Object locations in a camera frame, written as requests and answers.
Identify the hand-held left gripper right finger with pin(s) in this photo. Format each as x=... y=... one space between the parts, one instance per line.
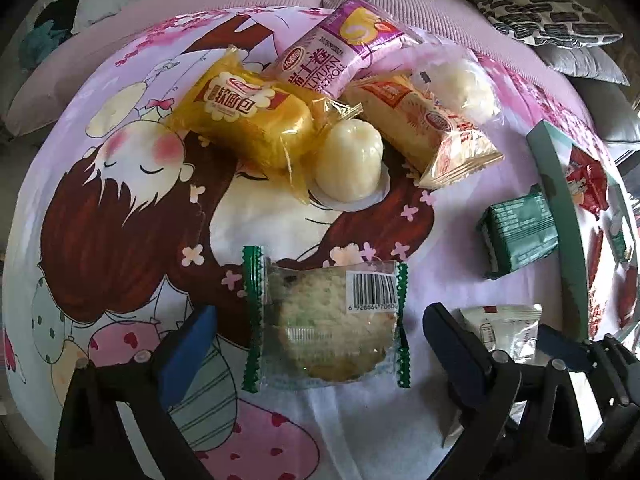
x=450 y=355

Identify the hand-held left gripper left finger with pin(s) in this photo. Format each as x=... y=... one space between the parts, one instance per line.
x=185 y=350

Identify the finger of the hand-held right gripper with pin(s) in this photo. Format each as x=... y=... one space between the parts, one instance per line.
x=620 y=365
x=562 y=342

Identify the white snack packet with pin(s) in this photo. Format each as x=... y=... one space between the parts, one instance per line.
x=505 y=330

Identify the red and white boxy packet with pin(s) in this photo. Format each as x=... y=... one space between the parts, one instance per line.
x=627 y=300

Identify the small green snack packet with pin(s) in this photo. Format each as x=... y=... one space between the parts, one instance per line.
x=620 y=237

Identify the shallow teal cardboard box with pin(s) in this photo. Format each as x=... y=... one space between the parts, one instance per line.
x=565 y=220

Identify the green-edged clear pastry packet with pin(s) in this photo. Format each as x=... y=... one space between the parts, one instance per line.
x=325 y=330

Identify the small red snack packet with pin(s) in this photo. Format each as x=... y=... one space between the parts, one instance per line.
x=585 y=175

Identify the white jelly cup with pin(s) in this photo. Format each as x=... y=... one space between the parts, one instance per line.
x=350 y=160

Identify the cream and orange cake packet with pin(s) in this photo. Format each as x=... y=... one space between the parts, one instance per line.
x=425 y=120

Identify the yellow bread packet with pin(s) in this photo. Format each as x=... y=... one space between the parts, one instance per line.
x=240 y=110

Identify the clear-wrapped white pastry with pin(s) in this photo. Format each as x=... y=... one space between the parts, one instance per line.
x=470 y=85

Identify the pink roll cake packet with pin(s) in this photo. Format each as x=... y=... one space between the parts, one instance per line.
x=335 y=50

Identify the pink cartoon printed blanket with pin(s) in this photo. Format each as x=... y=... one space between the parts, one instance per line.
x=125 y=210

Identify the grey quilted pillow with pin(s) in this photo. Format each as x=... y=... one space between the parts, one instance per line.
x=585 y=62

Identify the black and white patterned pillow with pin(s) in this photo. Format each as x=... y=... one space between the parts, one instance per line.
x=545 y=10

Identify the teal cloth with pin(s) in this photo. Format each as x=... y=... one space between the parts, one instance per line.
x=42 y=42

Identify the dark clothes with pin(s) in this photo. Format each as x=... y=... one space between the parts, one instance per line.
x=60 y=7

